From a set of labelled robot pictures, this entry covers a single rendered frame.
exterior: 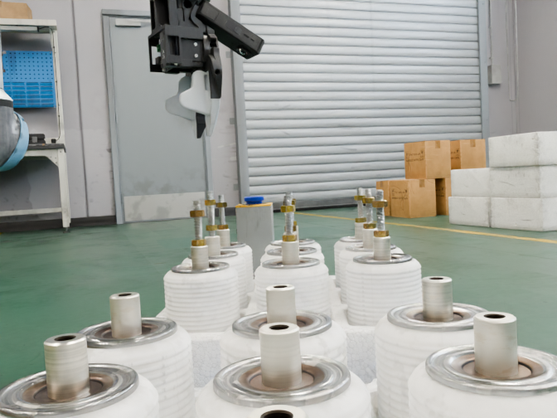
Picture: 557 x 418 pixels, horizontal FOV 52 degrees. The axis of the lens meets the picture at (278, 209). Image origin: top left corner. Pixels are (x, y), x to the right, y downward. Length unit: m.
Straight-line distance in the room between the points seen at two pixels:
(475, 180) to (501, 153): 0.32
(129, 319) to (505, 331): 0.26
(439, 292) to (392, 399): 0.08
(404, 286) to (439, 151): 4.04
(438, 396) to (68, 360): 0.19
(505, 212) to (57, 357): 3.36
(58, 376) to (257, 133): 5.87
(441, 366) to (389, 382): 0.10
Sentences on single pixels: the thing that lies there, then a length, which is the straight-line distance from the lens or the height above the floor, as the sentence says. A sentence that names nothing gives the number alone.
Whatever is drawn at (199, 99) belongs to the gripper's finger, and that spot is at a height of 0.48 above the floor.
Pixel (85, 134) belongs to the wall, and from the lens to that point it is 5.96.
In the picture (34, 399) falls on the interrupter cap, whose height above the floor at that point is 0.25.
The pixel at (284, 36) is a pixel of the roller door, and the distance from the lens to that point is 6.46.
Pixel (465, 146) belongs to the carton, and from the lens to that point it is 4.91.
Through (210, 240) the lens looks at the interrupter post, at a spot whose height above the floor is 0.28.
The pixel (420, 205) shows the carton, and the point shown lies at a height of 0.10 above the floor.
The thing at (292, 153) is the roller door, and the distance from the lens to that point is 6.27.
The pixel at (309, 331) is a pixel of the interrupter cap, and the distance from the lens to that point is 0.41.
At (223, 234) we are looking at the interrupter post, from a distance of 0.97.
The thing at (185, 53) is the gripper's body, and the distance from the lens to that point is 0.84.
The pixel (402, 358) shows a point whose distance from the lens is 0.42.
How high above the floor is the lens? 0.36
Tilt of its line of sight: 3 degrees down
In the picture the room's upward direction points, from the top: 3 degrees counter-clockwise
